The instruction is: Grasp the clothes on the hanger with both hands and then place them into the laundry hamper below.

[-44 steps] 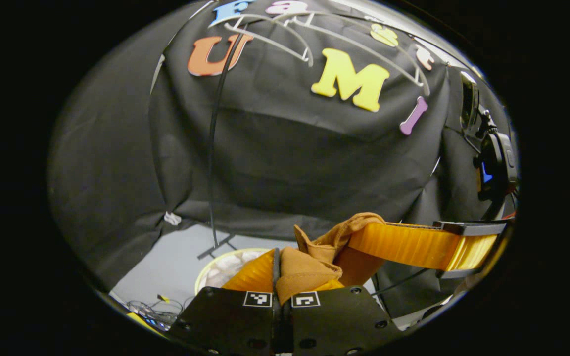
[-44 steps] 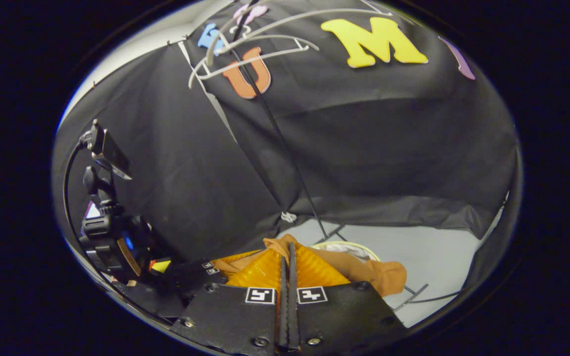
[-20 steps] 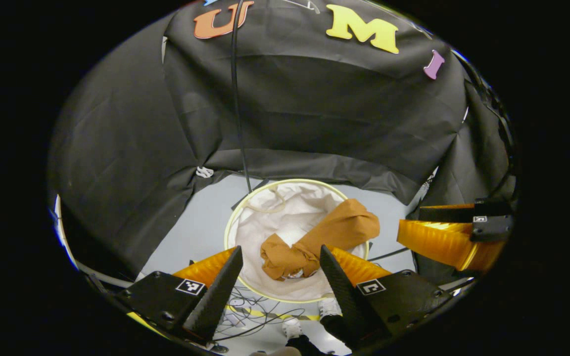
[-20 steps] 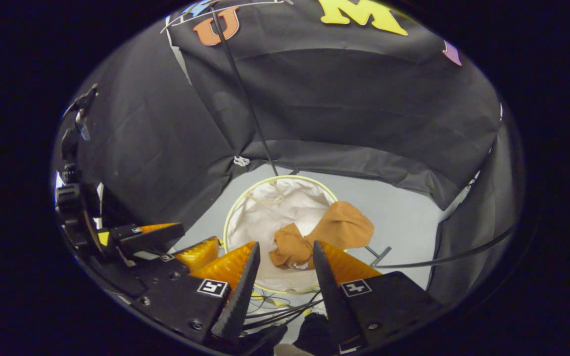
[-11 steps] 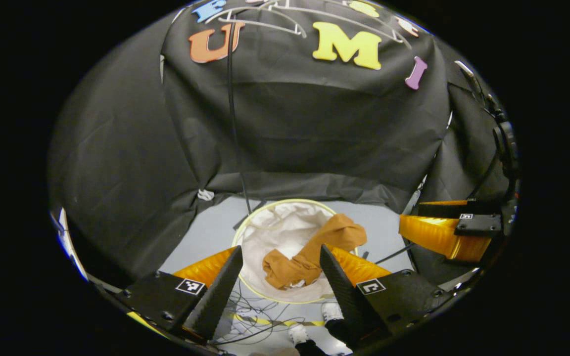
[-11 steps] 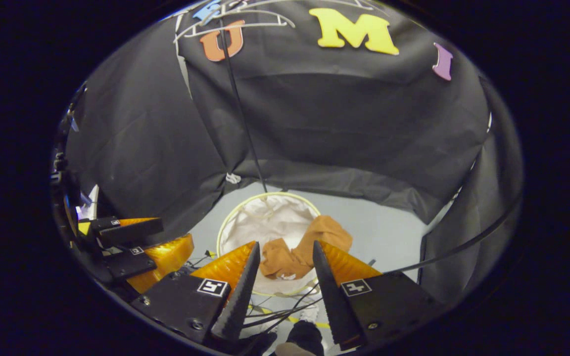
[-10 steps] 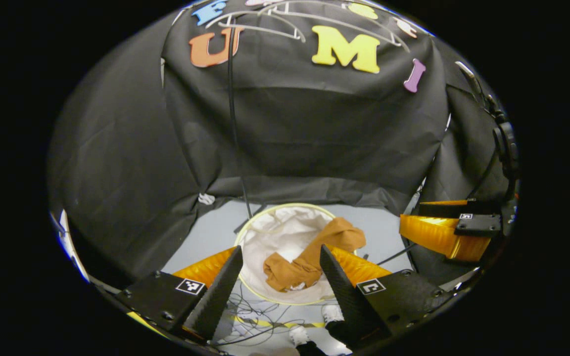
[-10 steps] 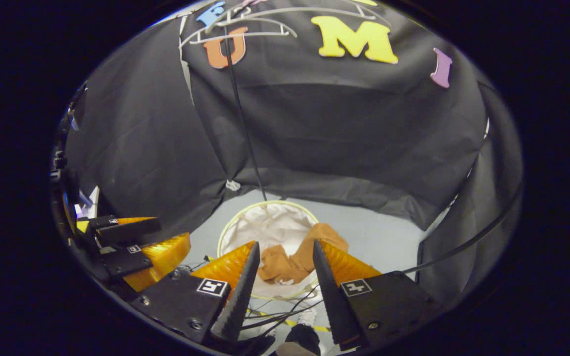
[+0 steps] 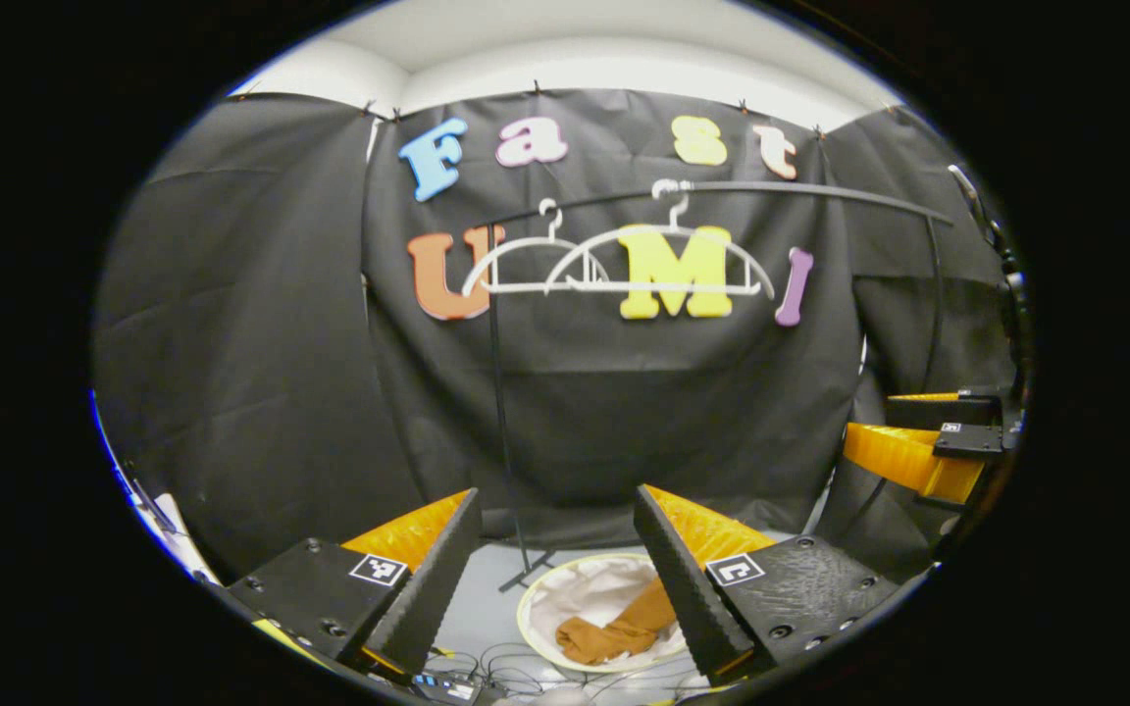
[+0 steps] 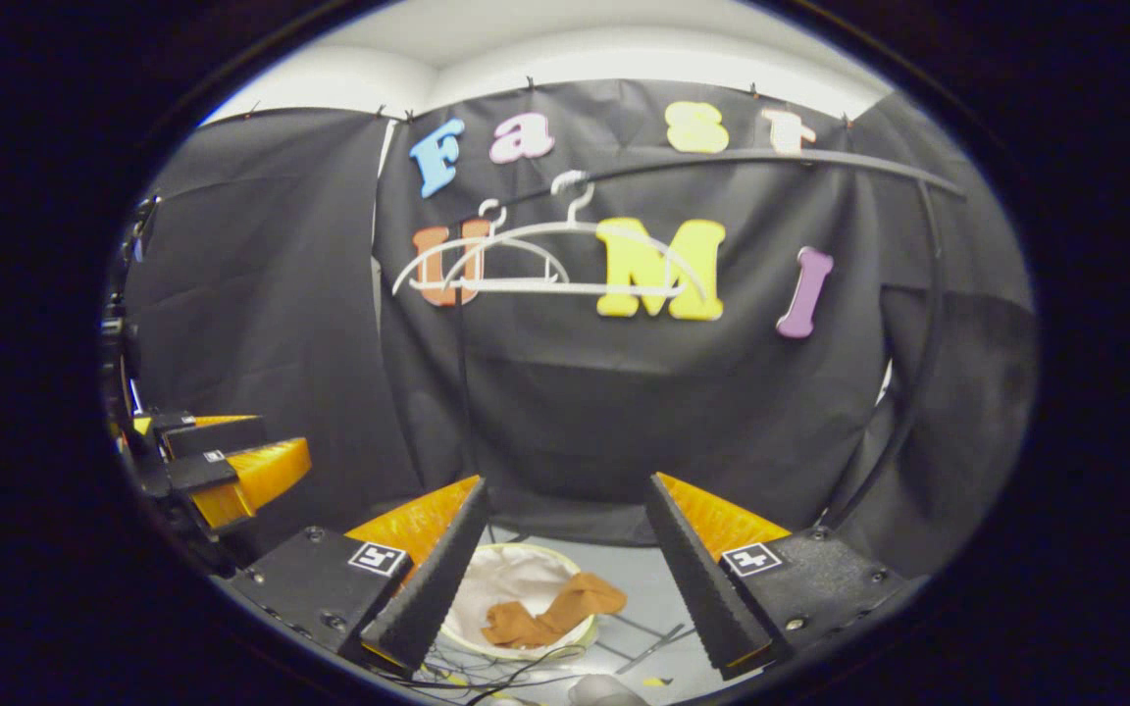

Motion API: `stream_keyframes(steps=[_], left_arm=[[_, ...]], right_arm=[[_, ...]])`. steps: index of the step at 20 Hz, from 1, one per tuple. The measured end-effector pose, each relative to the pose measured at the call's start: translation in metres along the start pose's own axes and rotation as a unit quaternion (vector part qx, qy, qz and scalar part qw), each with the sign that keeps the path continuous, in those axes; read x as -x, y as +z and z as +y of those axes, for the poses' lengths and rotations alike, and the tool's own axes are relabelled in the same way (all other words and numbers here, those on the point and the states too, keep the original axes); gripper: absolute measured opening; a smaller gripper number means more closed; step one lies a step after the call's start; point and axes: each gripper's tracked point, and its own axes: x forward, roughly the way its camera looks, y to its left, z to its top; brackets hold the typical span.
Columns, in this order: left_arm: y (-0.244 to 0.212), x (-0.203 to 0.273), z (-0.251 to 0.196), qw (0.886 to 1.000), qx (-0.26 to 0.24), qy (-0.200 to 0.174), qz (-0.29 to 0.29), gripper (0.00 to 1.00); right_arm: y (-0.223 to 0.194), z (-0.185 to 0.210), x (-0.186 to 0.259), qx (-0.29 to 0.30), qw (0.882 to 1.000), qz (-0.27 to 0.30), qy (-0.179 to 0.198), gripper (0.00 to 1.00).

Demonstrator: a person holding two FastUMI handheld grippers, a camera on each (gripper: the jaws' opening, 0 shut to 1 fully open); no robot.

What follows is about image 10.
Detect white plastic clothes hanger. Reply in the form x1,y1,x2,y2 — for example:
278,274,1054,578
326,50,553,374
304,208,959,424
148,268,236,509
437,199,574,293
393,172,713,300

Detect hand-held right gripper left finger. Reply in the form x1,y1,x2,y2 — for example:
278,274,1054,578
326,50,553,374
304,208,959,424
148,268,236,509
222,476,492,673

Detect black floor cables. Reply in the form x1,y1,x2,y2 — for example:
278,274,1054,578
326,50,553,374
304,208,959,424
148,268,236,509
369,642,615,706

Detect black clothes rack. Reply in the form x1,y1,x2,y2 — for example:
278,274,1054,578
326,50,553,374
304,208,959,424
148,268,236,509
452,147,968,535

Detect white laundry hamper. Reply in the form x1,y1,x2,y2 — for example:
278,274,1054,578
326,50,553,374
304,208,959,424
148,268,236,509
437,542,600,660

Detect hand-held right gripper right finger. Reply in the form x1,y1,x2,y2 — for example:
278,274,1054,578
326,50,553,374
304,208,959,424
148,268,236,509
645,473,909,681

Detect brown jacket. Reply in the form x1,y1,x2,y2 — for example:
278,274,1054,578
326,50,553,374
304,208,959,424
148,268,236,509
482,572,628,650

